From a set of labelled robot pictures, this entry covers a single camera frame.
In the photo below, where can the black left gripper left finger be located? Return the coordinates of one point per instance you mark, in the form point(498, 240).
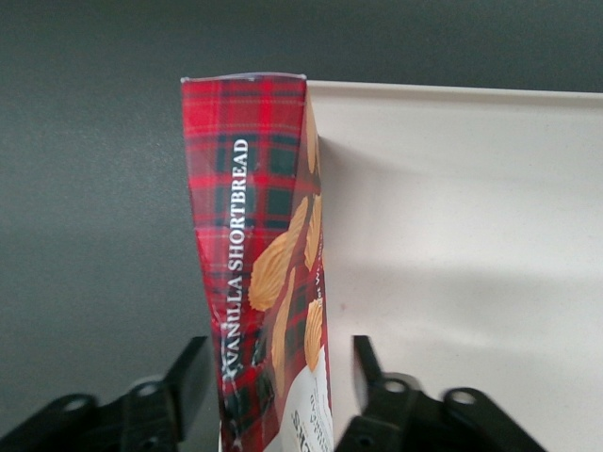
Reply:
point(141, 414)

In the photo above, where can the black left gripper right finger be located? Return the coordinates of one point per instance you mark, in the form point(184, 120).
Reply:
point(414, 419)

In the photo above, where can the red tartan cookie box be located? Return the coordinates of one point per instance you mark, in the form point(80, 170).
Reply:
point(254, 235)

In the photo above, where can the beige plastic tray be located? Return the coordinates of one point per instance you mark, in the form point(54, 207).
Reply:
point(471, 245)

